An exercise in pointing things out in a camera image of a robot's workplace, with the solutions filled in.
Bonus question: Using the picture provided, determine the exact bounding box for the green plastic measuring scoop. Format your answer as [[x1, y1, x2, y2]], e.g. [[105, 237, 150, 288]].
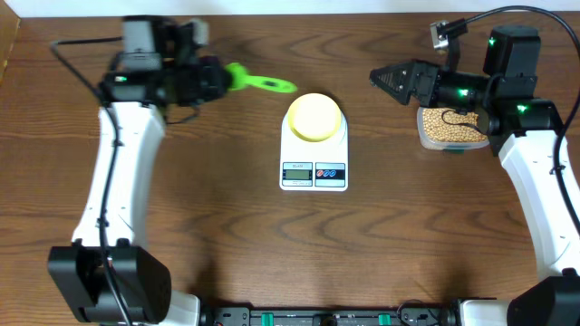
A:
[[225, 62, 297, 93]]

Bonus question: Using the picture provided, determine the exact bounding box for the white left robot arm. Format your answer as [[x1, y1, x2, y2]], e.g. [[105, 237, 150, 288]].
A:
[[47, 15, 233, 325]]

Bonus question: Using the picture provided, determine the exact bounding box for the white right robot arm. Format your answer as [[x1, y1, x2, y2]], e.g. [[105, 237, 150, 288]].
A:
[[370, 22, 579, 325]]

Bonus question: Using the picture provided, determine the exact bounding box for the yellow plastic bowl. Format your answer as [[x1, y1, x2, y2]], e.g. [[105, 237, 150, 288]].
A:
[[286, 93, 342, 142]]

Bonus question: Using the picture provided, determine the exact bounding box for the white digital kitchen scale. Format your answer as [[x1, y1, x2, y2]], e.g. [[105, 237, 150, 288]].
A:
[[279, 110, 349, 192]]

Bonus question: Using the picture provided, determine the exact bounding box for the clear container of soybeans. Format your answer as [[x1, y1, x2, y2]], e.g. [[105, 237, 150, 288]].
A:
[[417, 107, 489, 150]]

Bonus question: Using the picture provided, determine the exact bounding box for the cardboard side panel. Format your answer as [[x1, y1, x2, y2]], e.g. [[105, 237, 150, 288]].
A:
[[0, 0, 21, 79]]

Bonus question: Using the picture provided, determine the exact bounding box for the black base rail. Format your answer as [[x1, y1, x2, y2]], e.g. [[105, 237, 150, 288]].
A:
[[198, 302, 461, 326]]

